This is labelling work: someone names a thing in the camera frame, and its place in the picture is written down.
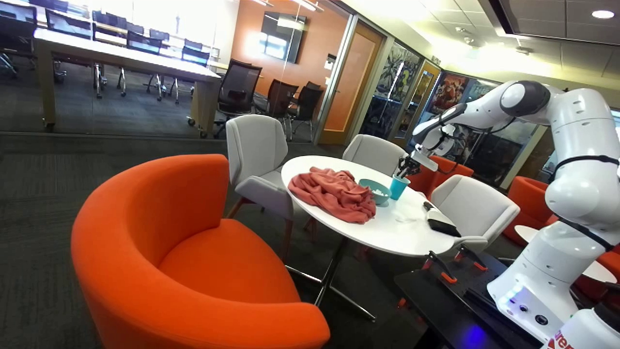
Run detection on large orange tub armchair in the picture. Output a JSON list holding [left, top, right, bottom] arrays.
[[69, 152, 333, 349]]

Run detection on green bowl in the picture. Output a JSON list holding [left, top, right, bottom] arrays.
[[356, 177, 393, 210]]

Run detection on black computer monitor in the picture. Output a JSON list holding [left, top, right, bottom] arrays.
[[180, 39, 213, 68], [125, 25, 172, 57]]

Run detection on orange wooden door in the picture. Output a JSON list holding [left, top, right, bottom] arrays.
[[319, 22, 387, 148]]

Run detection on blue cup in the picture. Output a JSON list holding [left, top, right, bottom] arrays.
[[387, 175, 410, 202]]

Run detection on long wooden desk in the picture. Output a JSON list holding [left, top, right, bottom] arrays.
[[32, 27, 224, 140]]

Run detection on grey armchair with wooden legs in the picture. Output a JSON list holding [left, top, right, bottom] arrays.
[[222, 113, 300, 223]]

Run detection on red crumpled cloth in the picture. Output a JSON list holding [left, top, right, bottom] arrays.
[[286, 165, 379, 227]]

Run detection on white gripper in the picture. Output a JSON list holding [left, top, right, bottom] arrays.
[[395, 146, 441, 183]]

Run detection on black office chair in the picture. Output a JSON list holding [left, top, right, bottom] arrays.
[[265, 78, 300, 124], [294, 82, 327, 126], [213, 58, 265, 140]]

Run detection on chrome table base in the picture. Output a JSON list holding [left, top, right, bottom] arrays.
[[282, 237, 379, 326]]

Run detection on wall mounted screen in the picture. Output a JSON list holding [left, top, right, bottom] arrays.
[[259, 12, 309, 66]]

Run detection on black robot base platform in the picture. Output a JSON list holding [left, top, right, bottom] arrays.
[[391, 247, 546, 349]]

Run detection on black hand brush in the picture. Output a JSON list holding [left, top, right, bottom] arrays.
[[426, 217, 463, 239]]

